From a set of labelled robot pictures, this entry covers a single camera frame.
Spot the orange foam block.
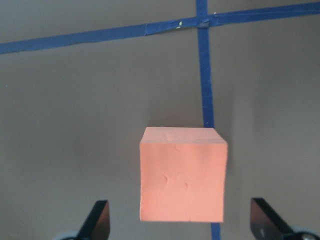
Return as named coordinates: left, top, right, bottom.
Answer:
left=139, top=127, right=228, bottom=223

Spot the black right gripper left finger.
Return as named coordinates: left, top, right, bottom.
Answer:
left=75, top=200, right=111, bottom=240

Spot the brown paper table cover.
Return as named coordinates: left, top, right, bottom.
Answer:
left=0, top=15, right=320, bottom=240

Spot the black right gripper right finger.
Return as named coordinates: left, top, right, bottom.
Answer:
left=250, top=197, right=300, bottom=240

